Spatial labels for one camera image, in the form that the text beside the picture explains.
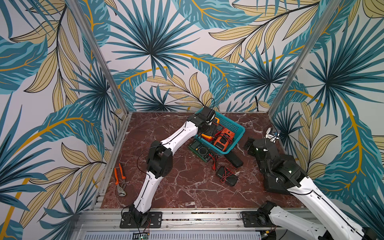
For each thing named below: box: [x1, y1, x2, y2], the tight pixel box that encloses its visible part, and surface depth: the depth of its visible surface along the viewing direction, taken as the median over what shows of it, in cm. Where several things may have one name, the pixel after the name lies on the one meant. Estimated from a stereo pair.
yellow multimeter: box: [198, 117, 220, 143], surface depth 85 cm
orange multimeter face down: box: [213, 128, 235, 152], surface depth 95 cm
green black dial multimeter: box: [188, 139, 216, 163], surface depth 97 cm
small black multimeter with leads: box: [216, 166, 238, 187], surface depth 86 cm
